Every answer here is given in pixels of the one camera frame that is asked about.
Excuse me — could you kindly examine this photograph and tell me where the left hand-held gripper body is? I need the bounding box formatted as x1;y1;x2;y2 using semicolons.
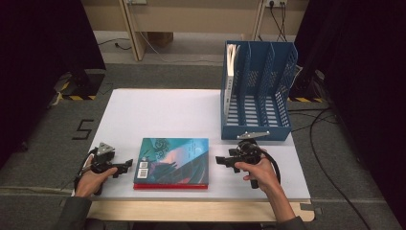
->
91;142;122;175

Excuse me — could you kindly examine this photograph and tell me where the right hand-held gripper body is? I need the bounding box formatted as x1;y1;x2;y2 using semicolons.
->
228;130;271;167

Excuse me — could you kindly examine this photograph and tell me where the blue plastic file rack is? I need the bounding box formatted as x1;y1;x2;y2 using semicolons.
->
220;39;300;142

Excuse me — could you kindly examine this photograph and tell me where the teal picture book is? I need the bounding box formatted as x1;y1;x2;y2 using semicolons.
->
133;137;211;186

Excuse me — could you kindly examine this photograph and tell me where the red book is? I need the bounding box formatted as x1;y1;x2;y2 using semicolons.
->
133;183;209;191

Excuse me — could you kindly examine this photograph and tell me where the white book with picture grid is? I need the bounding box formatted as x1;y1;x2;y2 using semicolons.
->
224;43;241;124

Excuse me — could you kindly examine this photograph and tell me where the person's right hand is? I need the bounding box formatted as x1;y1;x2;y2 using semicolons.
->
235;149;282;196

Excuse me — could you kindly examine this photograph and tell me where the person's left hand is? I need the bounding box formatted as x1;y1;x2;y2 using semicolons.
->
75;155;119;198

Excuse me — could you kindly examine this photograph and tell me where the stand base with striped tape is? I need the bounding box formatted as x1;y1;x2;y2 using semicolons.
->
286;68;325;104
52;69;106;102

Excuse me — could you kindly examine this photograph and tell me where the black curtain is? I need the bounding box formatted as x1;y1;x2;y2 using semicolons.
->
0;0;106;167
293;0;406;228

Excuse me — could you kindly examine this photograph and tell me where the cardboard box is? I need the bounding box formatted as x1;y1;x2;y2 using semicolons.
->
147;31;175;49

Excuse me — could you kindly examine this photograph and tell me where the thick black gripper cable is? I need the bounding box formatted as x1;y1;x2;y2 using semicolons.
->
260;149;282;187

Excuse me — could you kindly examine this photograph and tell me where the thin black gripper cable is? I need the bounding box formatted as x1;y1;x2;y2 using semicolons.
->
74;148;97;196

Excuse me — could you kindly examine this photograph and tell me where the long looping black floor cable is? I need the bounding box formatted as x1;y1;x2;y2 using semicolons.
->
309;108;372;230

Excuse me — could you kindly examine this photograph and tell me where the white floor cable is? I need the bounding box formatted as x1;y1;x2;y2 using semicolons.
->
137;30;224;64

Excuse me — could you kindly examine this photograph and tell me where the short black floor cable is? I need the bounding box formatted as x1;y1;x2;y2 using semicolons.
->
97;37;132;52

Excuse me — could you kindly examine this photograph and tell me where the black plugged-in cables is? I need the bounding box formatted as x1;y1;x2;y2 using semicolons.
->
269;1;288;42

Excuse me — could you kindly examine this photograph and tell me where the light wooden desk frame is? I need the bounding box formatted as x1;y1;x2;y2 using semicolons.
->
79;0;310;62

